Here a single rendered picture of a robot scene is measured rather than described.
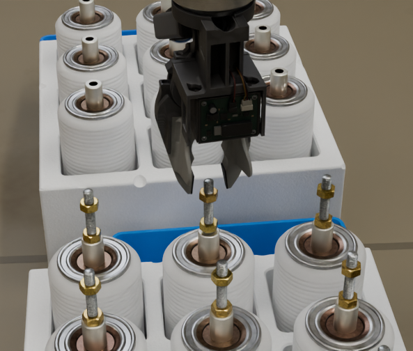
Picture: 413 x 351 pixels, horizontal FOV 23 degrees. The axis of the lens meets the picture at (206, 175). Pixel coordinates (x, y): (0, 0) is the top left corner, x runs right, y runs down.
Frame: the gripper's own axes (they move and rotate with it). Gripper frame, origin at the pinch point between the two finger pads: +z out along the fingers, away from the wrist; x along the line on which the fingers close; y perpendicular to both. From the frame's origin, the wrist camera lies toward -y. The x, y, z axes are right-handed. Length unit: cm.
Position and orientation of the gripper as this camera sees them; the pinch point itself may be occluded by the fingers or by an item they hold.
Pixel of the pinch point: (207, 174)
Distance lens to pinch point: 99.6
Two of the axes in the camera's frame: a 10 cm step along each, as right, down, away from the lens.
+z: 0.0, 8.1, 5.9
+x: 9.7, -1.4, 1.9
